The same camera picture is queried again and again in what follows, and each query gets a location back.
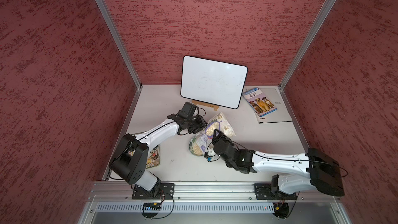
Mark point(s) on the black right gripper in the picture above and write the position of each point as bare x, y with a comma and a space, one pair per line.
220, 136

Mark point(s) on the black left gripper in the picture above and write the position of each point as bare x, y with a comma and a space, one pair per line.
201, 125

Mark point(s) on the instant oatmeal bag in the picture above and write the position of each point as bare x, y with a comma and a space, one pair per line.
220, 123

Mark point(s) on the green leaf pattern bowl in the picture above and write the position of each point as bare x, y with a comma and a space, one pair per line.
198, 145

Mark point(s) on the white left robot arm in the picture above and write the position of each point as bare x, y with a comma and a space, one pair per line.
129, 159

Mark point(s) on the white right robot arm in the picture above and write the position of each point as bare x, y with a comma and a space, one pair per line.
313, 170

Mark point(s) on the wooden easel stand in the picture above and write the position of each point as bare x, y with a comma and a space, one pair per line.
199, 103

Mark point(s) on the colourful comic magazine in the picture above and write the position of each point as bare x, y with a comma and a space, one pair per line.
153, 159

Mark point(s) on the dog picture book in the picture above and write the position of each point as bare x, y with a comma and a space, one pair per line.
259, 102

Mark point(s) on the white A4 paper box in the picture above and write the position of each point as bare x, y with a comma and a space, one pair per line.
281, 114

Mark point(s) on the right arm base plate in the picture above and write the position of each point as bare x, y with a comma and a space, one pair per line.
264, 192

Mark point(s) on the white board black frame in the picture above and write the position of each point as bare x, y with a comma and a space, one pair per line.
213, 82

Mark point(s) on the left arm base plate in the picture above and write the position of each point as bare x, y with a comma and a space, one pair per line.
161, 191

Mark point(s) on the aluminium front rail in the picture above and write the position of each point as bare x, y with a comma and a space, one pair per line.
196, 197

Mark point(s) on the left aluminium corner post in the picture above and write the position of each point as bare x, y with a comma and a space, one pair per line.
118, 41

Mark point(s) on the aluminium corner post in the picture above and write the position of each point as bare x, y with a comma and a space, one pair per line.
317, 24
118, 41

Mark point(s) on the right aluminium corner post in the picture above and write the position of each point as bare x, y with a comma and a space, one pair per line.
317, 24

